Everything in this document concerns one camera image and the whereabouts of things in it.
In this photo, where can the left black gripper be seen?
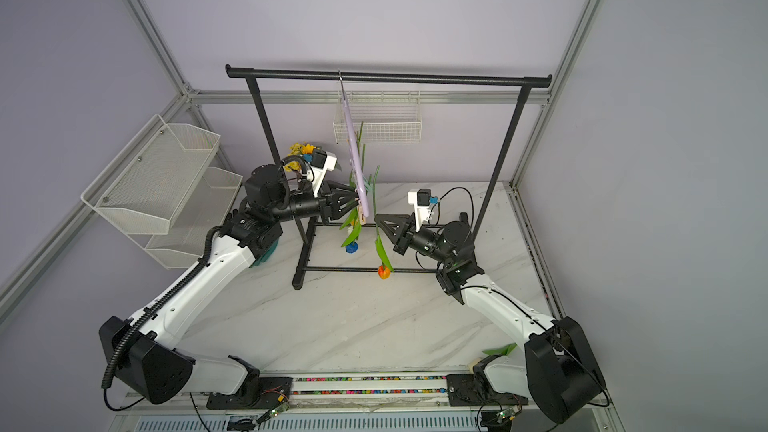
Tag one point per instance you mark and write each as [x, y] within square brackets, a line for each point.
[330, 205]

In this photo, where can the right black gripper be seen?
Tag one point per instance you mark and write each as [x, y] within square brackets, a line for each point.
[400, 237]

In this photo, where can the purple clip hanger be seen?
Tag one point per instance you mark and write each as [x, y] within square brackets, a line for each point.
[347, 114]

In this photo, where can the white tulip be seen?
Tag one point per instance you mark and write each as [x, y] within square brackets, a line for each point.
[357, 168]

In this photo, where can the blue tulip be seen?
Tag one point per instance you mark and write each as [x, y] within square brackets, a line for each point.
[353, 226]

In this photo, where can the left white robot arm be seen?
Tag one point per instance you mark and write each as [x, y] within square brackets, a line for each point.
[142, 351]

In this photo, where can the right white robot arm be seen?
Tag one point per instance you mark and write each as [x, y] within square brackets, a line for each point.
[560, 373]

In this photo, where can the sunflower bouquet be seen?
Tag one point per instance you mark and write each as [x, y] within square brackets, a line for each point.
[299, 150]

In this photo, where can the green rubber work glove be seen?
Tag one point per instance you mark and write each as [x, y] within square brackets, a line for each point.
[265, 255]

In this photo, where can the white mesh shelf basket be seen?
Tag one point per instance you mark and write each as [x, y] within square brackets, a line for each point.
[164, 191]

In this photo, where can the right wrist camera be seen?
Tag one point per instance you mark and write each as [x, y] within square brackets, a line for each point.
[423, 202]

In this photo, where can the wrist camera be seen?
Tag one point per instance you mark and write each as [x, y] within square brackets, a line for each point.
[319, 163]
[423, 202]

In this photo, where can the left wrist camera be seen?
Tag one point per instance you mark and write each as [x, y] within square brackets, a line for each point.
[319, 163]

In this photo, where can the white wire wall basket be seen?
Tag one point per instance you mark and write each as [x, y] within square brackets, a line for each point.
[379, 117]

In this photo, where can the metal base rail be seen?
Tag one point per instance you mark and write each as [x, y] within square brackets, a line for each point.
[353, 402]

